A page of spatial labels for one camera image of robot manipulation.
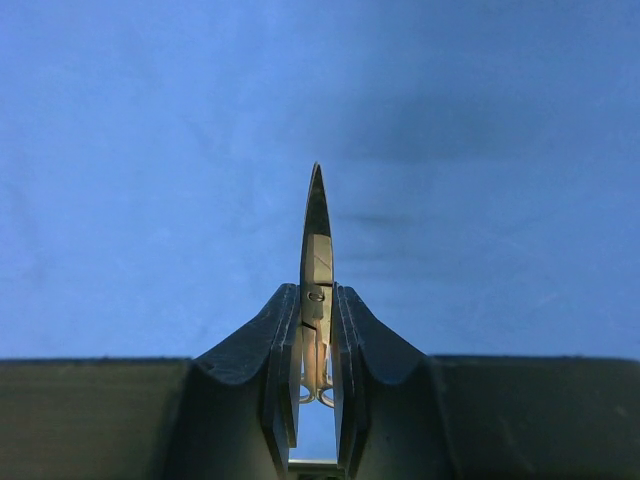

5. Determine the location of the aluminium front frame rail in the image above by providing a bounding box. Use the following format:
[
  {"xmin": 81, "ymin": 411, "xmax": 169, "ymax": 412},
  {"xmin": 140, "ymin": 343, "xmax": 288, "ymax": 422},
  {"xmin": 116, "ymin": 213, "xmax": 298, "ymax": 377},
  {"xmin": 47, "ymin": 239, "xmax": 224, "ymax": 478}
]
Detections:
[{"xmin": 286, "ymin": 459, "xmax": 345, "ymax": 480}]

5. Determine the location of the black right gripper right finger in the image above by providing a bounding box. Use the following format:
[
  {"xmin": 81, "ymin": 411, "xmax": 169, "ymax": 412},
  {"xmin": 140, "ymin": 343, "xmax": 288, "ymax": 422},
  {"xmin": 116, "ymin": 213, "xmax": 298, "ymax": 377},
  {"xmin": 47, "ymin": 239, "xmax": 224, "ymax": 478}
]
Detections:
[{"xmin": 332, "ymin": 286, "xmax": 639, "ymax": 479}]

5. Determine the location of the blue surgical drape cloth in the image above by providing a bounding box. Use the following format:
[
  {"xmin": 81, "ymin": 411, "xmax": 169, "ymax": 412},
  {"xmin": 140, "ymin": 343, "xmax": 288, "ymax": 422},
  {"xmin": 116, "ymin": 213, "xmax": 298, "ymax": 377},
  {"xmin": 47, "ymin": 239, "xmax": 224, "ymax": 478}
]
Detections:
[{"xmin": 1, "ymin": 1, "xmax": 639, "ymax": 471}]

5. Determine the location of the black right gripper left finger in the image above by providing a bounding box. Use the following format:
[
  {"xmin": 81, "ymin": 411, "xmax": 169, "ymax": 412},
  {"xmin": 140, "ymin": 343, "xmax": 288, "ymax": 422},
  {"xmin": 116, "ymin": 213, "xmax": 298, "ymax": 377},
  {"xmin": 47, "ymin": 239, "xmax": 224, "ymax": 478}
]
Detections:
[{"xmin": 1, "ymin": 284, "xmax": 300, "ymax": 479}]

